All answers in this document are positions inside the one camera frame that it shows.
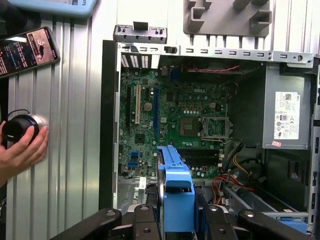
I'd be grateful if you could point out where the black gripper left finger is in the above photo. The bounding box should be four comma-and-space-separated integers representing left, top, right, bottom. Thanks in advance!
51, 184, 165, 240

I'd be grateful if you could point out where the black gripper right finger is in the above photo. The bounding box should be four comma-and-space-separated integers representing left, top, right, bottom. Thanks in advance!
194, 183, 316, 240

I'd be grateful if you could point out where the hard disk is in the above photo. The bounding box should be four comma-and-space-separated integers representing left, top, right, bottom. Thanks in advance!
156, 144, 202, 236

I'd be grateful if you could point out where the round black tool blue ring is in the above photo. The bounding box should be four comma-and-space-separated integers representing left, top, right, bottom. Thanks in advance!
1, 109, 50, 146

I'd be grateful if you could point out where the person's bare hand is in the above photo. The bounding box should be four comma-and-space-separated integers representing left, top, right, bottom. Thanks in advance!
0, 121, 50, 188

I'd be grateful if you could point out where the grey metal drive cage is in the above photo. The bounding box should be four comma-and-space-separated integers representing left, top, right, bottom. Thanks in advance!
222, 184, 311, 240

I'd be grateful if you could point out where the black RAM slot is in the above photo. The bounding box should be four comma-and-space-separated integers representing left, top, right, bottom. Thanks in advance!
177, 153, 222, 158
177, 148, 222, 154
177, 161, 222, 167
177, 157, 222, 163

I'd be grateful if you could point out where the blue plastic drive latch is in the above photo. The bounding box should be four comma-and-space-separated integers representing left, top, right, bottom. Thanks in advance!
278, 216, 310, 225

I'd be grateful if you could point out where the metal socket cover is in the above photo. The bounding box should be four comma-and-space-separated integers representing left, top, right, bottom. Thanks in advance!
201, 116, 234, 140

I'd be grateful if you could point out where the CPU socket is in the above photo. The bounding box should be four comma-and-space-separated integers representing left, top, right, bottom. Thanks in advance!
199, 115, 235, 141

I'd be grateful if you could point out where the black open PC case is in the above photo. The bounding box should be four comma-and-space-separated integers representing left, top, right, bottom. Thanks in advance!
98, 38, 320, 240

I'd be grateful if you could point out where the silver power supply unit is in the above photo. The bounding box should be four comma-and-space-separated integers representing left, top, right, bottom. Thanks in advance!
262, 64, 316, 151

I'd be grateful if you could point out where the white expansion slot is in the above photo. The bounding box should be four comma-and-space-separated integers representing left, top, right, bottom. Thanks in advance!
135, 84, 141, 125

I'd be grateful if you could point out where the black expansion slot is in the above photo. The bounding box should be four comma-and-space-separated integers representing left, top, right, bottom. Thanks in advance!
126, 86, 132, 127

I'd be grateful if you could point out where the green motherboard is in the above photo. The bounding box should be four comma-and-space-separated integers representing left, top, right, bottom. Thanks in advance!
118, 66, 235, 181

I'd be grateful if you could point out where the black case fan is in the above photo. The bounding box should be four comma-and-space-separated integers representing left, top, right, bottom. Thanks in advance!
182, 63, 263, 76

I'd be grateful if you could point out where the grey parts rack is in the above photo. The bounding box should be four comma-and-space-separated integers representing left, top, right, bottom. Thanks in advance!
182, 0, 273, 36

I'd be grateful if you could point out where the black smartphone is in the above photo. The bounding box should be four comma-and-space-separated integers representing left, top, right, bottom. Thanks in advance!
0, 26, 61, 81

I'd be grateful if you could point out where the pale blue teach pendant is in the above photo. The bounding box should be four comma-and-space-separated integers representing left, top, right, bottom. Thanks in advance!
13, 0, 99, 19

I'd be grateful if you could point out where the power supply wire bundle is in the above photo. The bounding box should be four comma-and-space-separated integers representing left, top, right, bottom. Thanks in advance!
212, 142, 266, 206

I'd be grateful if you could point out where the red black twisted wire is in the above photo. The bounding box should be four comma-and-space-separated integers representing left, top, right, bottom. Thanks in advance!
181, 64, 241, 74

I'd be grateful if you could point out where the hinged metal slot bracket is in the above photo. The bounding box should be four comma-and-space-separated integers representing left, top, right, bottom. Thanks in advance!
112, 21, 168, 42

